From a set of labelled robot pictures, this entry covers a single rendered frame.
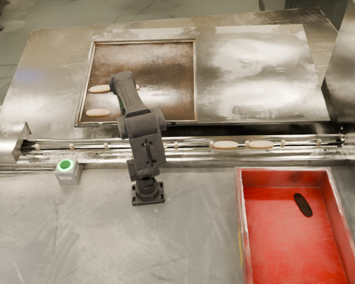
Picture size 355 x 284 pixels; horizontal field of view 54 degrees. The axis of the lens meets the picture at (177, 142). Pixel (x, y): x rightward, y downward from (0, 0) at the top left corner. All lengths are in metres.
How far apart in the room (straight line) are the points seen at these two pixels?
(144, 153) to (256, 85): 0.87
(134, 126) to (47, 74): 1.21
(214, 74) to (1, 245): 1.08
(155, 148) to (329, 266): 0.68
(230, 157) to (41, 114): 0.89
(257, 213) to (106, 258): 0.52
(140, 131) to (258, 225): 0.59
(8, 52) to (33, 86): 2.12
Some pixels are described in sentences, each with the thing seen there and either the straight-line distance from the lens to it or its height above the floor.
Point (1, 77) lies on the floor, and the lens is 3.67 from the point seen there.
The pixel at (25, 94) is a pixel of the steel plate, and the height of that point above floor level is 0.82.
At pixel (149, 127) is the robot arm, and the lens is 0.81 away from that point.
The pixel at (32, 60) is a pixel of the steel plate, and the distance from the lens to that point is 2.13.
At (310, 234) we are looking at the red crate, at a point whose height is 0.82.
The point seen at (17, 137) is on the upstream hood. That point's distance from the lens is 1.51.
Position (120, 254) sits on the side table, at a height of 0.82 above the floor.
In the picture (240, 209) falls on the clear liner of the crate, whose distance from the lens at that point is 1.14.
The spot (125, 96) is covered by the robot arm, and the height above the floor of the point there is 1.27.
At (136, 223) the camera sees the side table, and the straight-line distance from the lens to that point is 1.24.
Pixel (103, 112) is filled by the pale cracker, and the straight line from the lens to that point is 1.50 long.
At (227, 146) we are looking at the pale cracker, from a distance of 1.39.
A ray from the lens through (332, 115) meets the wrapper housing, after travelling 1.56.
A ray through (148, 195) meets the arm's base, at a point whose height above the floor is 0.87.
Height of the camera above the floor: 1.88
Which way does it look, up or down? 47 degrees down
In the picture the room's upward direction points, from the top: 3 degrees counter-clockwise
